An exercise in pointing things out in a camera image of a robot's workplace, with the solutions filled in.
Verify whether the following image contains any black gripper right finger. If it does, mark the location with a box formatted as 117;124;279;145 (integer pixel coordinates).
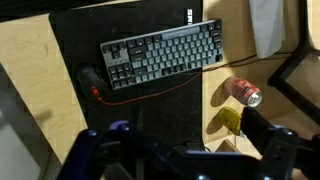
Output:
240;106;302;180

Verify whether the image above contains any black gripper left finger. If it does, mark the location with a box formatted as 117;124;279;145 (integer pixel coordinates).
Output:
56;128;108;180

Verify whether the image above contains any black computer mouse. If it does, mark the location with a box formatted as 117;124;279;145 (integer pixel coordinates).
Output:
74;63;110;103

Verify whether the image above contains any white cloth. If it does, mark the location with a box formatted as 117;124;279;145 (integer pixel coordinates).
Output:
248;0;287;60

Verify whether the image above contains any yellow green can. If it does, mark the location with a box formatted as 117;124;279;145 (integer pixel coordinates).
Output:
217;106;243;137

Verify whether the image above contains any pink soda can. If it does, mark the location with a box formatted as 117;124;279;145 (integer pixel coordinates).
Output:
223;76;264;109

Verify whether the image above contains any black monitor stand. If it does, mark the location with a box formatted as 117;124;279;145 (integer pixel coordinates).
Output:
267;0;320;127

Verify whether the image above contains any black desk mat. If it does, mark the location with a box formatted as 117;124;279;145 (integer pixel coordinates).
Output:
48;0;205;149

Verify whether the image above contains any grey mechanical keyboard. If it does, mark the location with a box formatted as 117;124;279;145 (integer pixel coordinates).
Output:
99;18;224;91

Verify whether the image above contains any red mouse cable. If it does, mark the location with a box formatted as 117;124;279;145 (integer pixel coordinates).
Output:
99;54;264;107

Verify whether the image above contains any black keyboard cable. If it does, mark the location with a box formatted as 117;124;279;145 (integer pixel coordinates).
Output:
199;49;296;73

